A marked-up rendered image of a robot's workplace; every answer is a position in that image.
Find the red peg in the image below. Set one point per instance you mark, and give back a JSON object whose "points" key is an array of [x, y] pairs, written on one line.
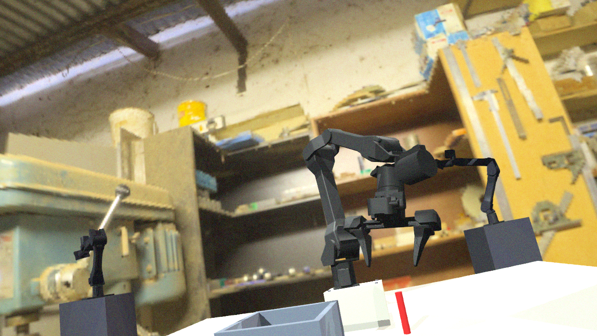
{"points": [[402, 312]]}

